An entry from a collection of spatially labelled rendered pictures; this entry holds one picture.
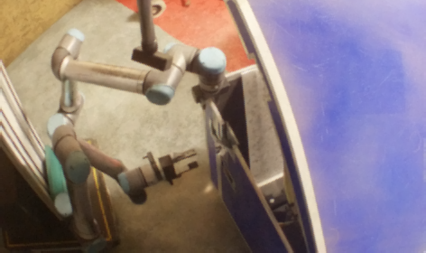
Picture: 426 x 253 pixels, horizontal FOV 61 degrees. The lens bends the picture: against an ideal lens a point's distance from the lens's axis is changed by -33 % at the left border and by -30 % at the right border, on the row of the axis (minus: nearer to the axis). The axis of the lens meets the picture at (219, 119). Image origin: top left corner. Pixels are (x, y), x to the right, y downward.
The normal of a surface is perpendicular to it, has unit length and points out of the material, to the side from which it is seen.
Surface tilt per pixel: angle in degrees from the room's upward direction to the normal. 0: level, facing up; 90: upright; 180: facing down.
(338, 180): 38
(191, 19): 0
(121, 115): 0
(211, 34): 0
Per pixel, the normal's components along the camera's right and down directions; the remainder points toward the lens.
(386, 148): 0.22, 0.04
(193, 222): -0.03, -0.55
